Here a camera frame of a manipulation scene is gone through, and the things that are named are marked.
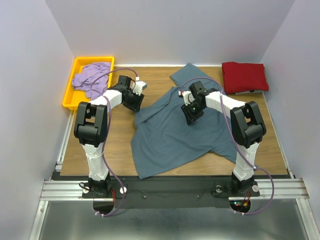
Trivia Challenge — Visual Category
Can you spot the blue-grey t-shirt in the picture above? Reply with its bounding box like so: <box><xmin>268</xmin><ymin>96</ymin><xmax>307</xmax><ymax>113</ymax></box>
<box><xmin>131</xmin><ymin>63</ymin><xmax>237</xmax><ymax>179</ymax></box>

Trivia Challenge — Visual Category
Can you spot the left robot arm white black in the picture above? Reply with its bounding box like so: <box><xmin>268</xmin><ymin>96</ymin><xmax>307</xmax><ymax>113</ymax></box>
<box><xmin>74</xmin><ymin>75</ymin><xmax>147</xmax><ymax>198</ymax></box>

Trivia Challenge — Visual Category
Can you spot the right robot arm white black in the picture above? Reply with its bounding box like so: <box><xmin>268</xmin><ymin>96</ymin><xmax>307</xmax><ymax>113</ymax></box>
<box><xmin>178</xmin><ymin>81</ymin><xmax>267</xmax><ymax>194</ymax></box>

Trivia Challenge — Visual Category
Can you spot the lilac t-shirt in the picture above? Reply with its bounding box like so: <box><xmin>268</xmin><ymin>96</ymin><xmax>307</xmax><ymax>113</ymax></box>
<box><xmin>71</xmin><ymin>62</ymin><xmax>111</xmax><ymax>100</ymax></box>

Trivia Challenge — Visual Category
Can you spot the folded red t-shirt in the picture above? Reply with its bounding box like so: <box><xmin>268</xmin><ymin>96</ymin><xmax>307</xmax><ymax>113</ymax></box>
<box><xmin>221</xmin><ymin>61</ymin><xmax>269</xmax><ymax>94</ymax></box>

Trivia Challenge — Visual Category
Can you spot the yellow plastic tray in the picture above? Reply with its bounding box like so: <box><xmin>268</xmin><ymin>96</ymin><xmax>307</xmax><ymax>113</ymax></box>
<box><xmin>62</xmin><ymin>56</ymin><xmax>115</xmax><ymax>111</ymax></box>

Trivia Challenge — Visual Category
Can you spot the white item under red shirt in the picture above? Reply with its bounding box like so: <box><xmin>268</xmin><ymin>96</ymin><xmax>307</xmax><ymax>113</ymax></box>
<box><xmin>235</xmin><ymin>90</ymin><xmax>265</xmax><ymax>95</ymax></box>

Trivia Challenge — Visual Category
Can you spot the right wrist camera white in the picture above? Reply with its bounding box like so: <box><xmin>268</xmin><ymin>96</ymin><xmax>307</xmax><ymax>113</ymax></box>
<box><xmin>178</xmin><ymin>90</ymin><xmax>195</xmax><ymax>106</ymax></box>

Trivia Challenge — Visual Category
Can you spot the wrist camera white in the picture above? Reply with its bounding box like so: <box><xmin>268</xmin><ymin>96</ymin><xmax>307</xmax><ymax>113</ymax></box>
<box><xmin>178</xmin><ymin>90</ymin><xmax>195</xmax><ymax>106</ymax></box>
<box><xmin>132</xmin><ymin>80</ymin><xmax>148</xmax><ymax>96</ymax></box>

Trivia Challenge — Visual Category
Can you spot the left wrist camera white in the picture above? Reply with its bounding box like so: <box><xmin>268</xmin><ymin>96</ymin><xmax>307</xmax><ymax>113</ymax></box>
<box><xmin>132</xmin><ymin>80</ymin><xmax>148</xmax><ymax>96</ymax></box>

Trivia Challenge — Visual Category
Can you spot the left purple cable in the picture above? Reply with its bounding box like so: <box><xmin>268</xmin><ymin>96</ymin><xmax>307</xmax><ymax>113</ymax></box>
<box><xmin>89</xmin><ymin>67</ymin><xmax>141</xmax><ymax>218</ymax></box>

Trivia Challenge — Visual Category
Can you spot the purple cable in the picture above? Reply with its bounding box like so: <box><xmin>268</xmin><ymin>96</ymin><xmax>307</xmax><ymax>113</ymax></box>
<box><xmin>89</xmin><ymin>67</ymin><xmax>141</xmax><ymax>218</ymax></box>
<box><xmin>178</xmin><ymin>76</ymin><xmax>275</xmax><ymax>217</ymax></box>

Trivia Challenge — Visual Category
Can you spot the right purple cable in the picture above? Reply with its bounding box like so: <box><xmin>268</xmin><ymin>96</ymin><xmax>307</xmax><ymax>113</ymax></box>
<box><xmin>178</xmin><ymin>76</ymin><xmax>275</xmax><ymax>217</ymax></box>

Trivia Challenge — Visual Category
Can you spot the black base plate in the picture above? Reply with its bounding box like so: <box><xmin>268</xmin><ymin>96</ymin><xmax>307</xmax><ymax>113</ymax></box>
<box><xmin>79</xmin><ymin>176</ymin><xmax>260</xmax><ymax>213</ymax></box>

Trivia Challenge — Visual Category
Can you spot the aluminium frame rail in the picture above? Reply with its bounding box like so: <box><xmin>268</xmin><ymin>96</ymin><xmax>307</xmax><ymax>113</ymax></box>
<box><xmin>40</xmin><ymin>111</ymin><xmax>309</xmax><ymax>201</ymax></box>

